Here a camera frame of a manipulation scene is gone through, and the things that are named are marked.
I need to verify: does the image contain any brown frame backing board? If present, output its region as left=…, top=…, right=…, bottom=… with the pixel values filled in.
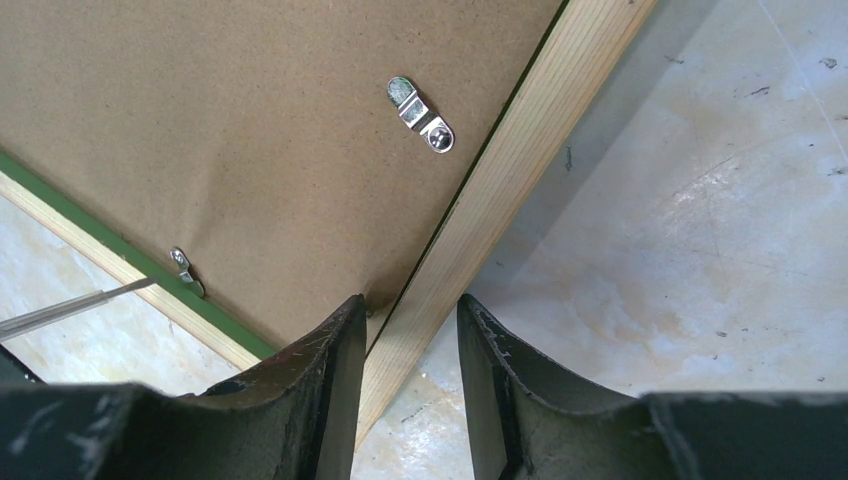
left=1, top=1, right=561, bottom=347

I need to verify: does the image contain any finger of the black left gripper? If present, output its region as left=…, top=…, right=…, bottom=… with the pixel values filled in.
left=0, top=346, right=43, bottom=384

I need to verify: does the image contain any clear handle screwdriver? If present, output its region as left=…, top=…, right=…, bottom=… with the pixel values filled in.
left=1, top=277, right=157, bottom=341

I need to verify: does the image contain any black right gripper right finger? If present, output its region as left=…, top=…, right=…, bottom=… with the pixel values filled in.
left=457, top=294, right=847, bottom=479

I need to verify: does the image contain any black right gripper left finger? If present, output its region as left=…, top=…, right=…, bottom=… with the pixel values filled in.
left=1, top=294, right=366, bottom=479

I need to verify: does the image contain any green wooden picture frame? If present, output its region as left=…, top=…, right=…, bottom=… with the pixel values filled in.
left=1, top=1, right=654, bottom=442

